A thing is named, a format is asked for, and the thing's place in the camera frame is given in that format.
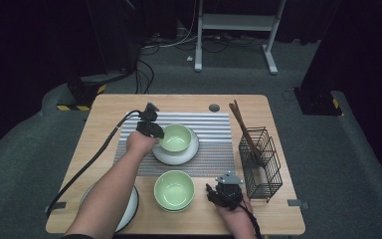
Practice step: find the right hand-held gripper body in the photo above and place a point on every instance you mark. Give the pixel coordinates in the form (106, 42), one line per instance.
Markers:
(229, 194)

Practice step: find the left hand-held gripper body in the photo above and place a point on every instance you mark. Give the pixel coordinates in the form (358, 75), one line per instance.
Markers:
(147, 122)

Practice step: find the green bowl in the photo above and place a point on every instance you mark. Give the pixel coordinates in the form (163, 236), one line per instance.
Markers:
(174, 191)
(175, 210)
(175, 137)

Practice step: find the white plate dark rim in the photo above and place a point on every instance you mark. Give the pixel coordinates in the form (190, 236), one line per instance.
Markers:
(131, 205)
(175, 159)

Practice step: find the brown wooden chopstick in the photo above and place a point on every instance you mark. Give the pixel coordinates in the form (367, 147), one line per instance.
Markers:
(242, 127)
(236, 117)
(240, 113)
(246, 124)

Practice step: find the person's left hand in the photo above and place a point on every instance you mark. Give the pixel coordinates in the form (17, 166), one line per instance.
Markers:
(139, 144)

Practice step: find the person's right hand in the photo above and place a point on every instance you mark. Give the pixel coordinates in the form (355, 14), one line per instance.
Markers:
(240, 222)

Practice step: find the grey striped placemat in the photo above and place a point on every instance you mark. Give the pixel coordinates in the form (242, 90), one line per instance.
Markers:
(212, 132)

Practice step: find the grey round table grommet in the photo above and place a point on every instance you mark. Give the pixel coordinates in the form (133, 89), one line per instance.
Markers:
(214, 108)

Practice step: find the grey tape strip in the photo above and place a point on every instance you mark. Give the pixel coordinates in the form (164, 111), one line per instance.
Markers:
(60, 205)
(296, 203)

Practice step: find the black stand base yellow stripes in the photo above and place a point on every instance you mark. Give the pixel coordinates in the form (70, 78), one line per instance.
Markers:
(79, 93)
(316, 103)

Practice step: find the black equipment column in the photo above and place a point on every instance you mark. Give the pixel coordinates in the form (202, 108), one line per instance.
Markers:
(119, 40)

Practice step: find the dark curtain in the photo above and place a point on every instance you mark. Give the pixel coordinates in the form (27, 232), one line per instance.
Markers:
(371, 49)
(20, 49)

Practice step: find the white metal stand frame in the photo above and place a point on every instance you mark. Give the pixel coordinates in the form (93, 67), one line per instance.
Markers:
(238, 22)

